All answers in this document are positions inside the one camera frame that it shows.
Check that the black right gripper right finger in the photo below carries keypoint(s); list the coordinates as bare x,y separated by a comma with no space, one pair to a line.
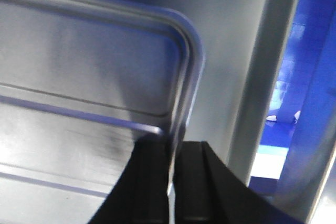
206,191

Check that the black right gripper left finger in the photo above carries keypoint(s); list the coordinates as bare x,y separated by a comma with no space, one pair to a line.
140,194

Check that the silver ribbed metal tray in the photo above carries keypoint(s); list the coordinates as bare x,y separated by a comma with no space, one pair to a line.
81,81

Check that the grey plastic tray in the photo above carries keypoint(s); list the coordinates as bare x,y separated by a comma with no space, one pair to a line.
229,33

